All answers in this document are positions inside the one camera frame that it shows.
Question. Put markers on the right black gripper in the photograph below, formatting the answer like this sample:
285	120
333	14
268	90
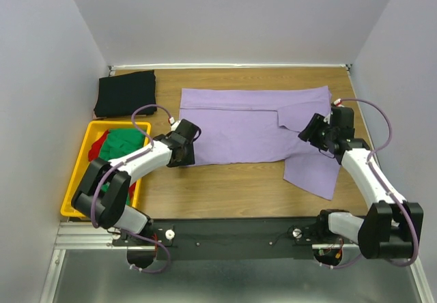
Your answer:
316	121

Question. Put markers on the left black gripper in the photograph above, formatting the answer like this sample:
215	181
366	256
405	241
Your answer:
188	160

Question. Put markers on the purple t shirt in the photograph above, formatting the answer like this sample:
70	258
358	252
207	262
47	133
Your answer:
255	126

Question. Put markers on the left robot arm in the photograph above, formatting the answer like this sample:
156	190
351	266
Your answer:
103	190

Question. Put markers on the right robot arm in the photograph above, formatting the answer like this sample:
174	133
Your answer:
392	227

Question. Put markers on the green t shirt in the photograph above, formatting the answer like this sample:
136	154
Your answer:
133	135

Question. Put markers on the folded black t shirt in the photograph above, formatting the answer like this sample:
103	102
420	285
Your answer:
121	96

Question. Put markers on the red t shirt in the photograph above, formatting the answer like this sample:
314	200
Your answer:
95	149

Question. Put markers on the yellow plastic bin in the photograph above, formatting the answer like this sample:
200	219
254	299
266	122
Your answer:
94	131

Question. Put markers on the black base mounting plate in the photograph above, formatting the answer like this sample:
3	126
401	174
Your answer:
233	239

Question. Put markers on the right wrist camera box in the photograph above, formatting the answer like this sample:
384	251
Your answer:
341	117

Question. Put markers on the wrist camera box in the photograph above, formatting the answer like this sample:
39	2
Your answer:
173	123
341	117

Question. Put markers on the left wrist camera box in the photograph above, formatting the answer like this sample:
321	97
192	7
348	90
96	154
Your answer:
173	123

